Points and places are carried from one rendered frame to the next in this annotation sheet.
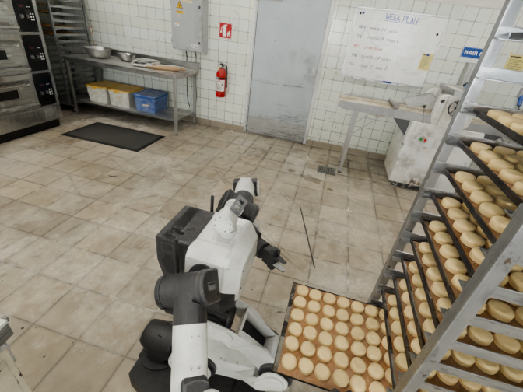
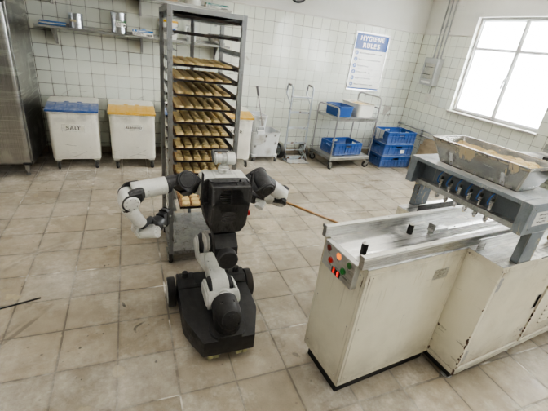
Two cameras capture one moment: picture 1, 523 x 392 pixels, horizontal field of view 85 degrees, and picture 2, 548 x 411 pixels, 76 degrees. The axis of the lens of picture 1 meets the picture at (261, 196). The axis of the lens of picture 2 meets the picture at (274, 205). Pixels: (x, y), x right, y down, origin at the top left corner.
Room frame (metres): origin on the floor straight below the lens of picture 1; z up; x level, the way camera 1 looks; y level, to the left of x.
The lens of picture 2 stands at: (1.54, 1.74, 1.70)
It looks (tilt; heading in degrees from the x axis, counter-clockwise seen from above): 25 degrees down; 235
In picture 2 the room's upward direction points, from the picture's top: 7 degrees clockwise
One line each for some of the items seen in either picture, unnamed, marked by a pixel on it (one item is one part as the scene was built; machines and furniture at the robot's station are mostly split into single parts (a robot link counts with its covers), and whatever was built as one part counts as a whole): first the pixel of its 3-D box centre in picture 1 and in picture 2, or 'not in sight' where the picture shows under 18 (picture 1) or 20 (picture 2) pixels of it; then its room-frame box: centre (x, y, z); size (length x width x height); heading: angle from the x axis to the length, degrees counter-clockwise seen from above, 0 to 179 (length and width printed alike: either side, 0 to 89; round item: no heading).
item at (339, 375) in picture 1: (340, 377); not in sight; (0.52, -0.33, 0.69); 0.05 x 0.05 x 0.02
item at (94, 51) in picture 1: (98, 52); not in sight; (4.80, 2.81, 0.95); 0.39 x 0.39 x 0.14
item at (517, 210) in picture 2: not in sight; (472, 202); (-0.43, 0.86, 1.01); 0.72 x 0.33 x 0.34; 85
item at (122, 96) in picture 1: (127, 96); not in sight; (4.74, 2.41, 0.36); 0.47 x 0.38 x 0.26; 169
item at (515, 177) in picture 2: not in sight; (488, 161); (-0.43, 0.86, 1.25); 0.56 x 0.29 x 0.14; 85
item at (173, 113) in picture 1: (134, 89); not in sight; (4.72, 2.26, 0.49); 1.90 x 0.72 x 0.98; 79
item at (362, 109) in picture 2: not in sight; (357, 108); (-2.65, -2.31, 0.89); 0.44 x 0.36 x 0.20; 88
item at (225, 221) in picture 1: (228, 218); (224, 160); (0.75, 0.10, 1.08); 0.10 x 0.07 x 0.09; 168
